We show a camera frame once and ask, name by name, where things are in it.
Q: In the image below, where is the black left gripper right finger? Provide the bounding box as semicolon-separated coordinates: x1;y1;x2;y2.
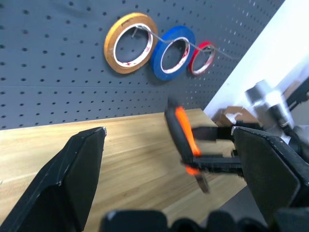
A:
231;126;309;232

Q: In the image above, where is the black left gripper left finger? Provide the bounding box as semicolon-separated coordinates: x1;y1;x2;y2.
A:
0;126;108;232

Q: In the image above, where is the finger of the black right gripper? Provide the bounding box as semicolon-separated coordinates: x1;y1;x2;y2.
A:
191;126;234;141
182;155;242;174

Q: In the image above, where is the red tape roll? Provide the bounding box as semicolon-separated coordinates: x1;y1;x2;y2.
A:
187;41;217;76

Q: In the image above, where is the dark grey pegboard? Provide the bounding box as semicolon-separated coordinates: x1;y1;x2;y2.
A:
0;0;286;131

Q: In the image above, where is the blue tape roll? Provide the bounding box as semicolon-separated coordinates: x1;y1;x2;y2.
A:
150;25;197;81

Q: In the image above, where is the yellow tape roll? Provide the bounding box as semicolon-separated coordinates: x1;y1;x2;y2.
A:
103;12;159;74

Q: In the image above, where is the brown cardboard box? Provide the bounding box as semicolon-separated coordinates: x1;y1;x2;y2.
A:
212;105;263;128

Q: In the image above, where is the black background equipment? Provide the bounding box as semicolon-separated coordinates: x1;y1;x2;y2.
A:
284;76;309;112

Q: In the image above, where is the wavy metal wire hook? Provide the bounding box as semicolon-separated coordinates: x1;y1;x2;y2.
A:
131;24;239;60

